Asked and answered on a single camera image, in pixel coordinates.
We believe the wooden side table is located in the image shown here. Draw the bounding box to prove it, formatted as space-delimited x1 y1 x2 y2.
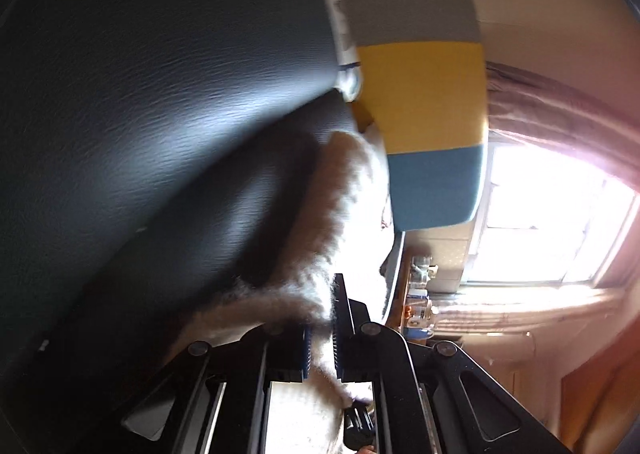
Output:
386 249 438 346

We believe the triangle pattern cushion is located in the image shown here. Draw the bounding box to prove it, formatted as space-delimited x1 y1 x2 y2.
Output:
324 0 362 102

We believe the cream knitted sweater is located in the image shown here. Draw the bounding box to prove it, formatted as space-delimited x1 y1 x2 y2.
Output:
166 125 394 453

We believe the patterned window curtain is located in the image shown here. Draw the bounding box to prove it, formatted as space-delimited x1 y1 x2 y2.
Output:
487 62 639 191

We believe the grey yellow blue sofa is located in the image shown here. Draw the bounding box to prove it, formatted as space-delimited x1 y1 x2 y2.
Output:
346 0 488 232

